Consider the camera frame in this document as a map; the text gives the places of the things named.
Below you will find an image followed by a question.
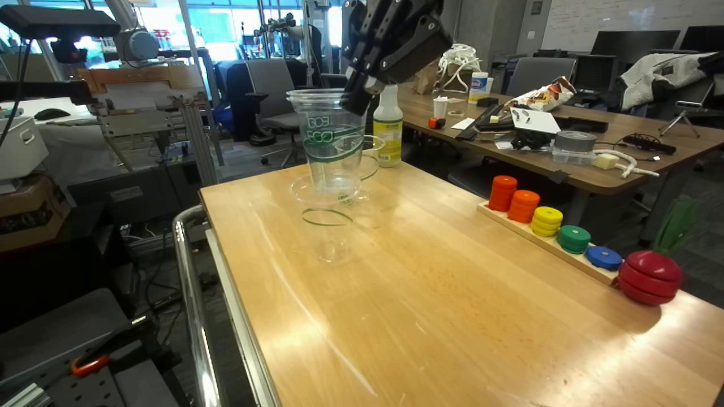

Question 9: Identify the grey round lamp head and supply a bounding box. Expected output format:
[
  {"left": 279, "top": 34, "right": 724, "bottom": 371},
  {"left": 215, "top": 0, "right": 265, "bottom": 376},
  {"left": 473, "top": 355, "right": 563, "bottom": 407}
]
[{"left": 114, "top": 24, "right": 163, "bottom": 64}]

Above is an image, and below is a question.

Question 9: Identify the yellow disc stack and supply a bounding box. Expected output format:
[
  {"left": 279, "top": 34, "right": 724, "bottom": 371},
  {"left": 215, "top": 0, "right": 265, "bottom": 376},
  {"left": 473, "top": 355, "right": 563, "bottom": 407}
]
[{"left": 528, "top": 203, "right": 566, "bottom": 239}]

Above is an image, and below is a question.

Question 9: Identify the grey tape roll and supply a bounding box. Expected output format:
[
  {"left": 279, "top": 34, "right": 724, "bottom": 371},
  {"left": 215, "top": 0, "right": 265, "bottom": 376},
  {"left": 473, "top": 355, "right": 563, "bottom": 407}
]
[{"left": 551, "top": 129, "right": 598, "bottom": 156}]

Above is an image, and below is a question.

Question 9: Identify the white rope bundle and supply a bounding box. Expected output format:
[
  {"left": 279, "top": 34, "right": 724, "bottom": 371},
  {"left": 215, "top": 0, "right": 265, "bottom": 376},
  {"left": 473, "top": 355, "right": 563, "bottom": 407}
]
[{"left": 437, "top": 41, "right": 484, "bottom": 93}]

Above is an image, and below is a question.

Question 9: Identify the large red disc stack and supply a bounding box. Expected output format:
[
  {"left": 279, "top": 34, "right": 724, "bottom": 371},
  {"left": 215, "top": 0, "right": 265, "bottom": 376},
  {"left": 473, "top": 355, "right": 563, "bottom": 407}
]
[{"left": 614, "top": 249, "right": 686, "bottom": 307}]

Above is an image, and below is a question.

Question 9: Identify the blue disc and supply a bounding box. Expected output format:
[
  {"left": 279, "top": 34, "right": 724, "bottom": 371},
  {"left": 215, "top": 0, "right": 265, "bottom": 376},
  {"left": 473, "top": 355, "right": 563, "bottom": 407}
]
[{"left": 584, "top": 244, "right": 623, "bottom": 273}]

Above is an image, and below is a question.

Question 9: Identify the white spray bottle yellow liquid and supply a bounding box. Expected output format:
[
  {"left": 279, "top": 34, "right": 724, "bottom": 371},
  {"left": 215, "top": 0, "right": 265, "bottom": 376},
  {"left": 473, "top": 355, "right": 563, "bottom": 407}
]
[{"left": 371, "top": 82, "right": 407, "bottom": 170}]

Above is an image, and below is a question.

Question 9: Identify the white jacket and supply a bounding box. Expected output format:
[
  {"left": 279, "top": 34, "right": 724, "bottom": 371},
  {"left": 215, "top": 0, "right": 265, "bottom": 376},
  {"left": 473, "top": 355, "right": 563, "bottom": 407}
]
[{"left": 617, "top": 49, "right": 718, "bottom": 112}]

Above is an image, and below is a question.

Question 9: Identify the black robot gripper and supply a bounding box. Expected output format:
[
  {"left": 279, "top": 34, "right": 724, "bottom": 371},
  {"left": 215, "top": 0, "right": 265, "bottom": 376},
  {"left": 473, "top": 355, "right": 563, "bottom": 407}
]
[{"left": 341, "top": 0, "right": 455, "bottom": 118}]

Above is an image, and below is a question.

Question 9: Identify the orange clamp handle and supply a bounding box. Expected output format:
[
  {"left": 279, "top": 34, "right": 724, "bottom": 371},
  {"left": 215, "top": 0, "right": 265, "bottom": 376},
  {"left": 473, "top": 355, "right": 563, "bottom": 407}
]
[{"left": 68, "top": 353, "right": 112, "bottom": 380}]

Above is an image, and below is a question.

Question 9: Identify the green plastic object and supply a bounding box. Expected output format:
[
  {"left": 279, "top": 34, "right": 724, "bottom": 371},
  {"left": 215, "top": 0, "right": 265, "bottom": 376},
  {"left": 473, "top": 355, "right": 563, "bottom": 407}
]
[{"left": 653, "top": 192, "right": 700, "bottom": 258}]

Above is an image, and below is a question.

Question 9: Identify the brown cardboard box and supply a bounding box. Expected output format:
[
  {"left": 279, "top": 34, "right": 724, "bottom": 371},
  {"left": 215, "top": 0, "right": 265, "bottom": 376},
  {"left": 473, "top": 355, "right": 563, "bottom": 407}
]
[{"left": 0, "top": 174, "right": 77, "bottom": 255}]

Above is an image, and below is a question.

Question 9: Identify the grey chair backrest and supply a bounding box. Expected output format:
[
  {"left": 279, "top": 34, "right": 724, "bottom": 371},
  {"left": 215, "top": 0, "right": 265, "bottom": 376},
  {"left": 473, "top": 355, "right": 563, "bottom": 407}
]
[{"left": 507, "top": 55, "right": 579, "bottom": 98}]

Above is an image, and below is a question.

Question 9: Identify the white cable with adapter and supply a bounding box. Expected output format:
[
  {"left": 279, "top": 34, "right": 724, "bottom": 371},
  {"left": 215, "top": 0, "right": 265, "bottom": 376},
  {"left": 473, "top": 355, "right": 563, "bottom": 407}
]
[{"left": 588, "top": 147, "right": 662, "bottom": 181}]

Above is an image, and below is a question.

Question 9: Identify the brown wooden background desk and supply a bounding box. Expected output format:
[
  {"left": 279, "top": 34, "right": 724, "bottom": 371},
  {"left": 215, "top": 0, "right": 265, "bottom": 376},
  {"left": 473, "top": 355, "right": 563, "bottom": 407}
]
[{"left": 395, "top": 78, "right": 724, "bottom": 198}]

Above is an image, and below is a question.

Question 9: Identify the wooden disc base board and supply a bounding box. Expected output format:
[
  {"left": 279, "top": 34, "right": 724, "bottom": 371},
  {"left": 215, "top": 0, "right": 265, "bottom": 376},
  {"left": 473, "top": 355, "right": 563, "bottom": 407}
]
[{"left": 476, "top": 200, "right": 622, "bottom": 286}]

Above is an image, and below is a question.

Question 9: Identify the black remote control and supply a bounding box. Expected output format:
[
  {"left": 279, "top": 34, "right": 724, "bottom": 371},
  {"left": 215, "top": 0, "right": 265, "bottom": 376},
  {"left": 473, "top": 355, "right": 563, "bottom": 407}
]
[{"left": 620, "top": 131, "right": 678, "bottom": 159}]

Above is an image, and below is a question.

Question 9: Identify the white paper sheet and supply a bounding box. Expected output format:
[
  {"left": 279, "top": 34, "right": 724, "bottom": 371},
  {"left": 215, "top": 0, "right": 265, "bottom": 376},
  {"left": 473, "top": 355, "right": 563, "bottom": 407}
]
[{"left": 507, "top": 103, "right": 563, "bottom": 137}]

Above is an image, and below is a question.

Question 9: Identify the red-orange disc stack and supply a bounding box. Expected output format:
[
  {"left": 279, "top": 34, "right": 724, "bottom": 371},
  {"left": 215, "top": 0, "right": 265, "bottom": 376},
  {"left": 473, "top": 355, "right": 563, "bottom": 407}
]
[{"left": 485, "top": 174, "right": 520, "bottom": 215}]

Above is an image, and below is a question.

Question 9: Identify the orange disc stack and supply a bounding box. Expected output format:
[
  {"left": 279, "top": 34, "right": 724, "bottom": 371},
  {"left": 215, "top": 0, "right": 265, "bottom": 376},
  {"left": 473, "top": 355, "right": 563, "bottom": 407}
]
[{"left": 507, "top": 188, "right": 542, "bottom": 226}]

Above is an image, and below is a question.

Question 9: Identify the white machine housing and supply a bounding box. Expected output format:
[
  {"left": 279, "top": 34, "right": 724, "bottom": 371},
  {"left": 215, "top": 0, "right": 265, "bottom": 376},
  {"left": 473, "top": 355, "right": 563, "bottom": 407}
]
[{"left": 0, "top": 110, "right": 52, "bottom": 182}]

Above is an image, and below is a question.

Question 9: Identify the grey metal base plate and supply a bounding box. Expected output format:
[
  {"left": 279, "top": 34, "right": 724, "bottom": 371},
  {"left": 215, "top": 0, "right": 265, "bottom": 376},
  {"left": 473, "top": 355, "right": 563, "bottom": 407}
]
[{"left": 0, "top": 285, "right": 183, "bottom": 407}]

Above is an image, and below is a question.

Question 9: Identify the grey office chair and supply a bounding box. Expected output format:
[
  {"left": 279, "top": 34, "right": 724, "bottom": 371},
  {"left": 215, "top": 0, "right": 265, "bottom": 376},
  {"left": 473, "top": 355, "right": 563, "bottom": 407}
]
[{"left": 244, "top": 56, "right": 305, "bottom": 168}]

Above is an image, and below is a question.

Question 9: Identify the white jar blue label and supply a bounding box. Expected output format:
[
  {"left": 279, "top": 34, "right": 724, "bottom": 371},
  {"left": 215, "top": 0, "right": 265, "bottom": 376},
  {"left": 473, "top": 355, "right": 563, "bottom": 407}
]
[{"left": 466, "top": 69, "right": 494, "bottom": 107}]

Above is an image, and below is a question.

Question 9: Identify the printed snack bag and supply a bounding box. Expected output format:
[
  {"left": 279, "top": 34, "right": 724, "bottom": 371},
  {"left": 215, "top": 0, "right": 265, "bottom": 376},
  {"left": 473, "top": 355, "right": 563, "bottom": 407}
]
[{"left": 510, "top": 74, "right": 579, "bottom": 112}]

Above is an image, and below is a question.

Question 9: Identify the chrome cart handle rail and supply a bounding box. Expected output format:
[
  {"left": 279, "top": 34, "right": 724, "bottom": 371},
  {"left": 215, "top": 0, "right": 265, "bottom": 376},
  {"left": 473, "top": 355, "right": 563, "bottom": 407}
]
[{"left": 170, "top": 200, "right": 227, "bottom": 407}]

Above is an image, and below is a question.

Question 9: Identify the green disc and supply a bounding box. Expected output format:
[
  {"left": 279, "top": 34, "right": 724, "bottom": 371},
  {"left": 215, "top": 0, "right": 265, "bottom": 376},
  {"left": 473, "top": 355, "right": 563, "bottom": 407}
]
[{"left": 555, "top": 221, "right": 592, "bottom": 255}]

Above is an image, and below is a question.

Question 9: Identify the black computer monitor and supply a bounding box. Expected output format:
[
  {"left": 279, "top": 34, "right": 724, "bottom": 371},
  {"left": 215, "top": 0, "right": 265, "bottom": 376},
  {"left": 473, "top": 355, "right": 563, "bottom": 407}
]
[
  {"left": 675, "top": 24, "right": 724, "bottom": 55},
  {"left": 589, "top": 30, "right": 682, "bottom": 56}
]

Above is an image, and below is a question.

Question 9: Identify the black shelf board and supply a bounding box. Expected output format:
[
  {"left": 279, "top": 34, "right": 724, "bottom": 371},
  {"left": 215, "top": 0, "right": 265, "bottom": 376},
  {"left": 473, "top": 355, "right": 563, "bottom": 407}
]
[{"left": 0, "top": 1, "right": 121, "bottom": 41}]

